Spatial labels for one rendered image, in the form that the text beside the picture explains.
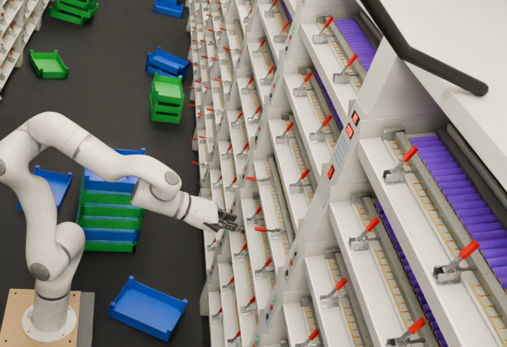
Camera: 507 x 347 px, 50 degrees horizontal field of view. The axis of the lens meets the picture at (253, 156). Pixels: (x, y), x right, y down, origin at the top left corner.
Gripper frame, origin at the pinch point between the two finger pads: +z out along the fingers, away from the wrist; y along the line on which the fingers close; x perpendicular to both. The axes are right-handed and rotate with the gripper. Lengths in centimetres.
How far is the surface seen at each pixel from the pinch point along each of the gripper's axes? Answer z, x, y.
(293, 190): 11.6, 19.3, 0.8
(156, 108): 5, -86, -213
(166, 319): 19, -95, -39
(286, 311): 15.5, -1.1, 29.7
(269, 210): 16.6, 0.0, -13.2
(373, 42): 16, 66, -18
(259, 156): 15.6, 1.9, -42.6
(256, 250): 21.5, -18.2, -12.6
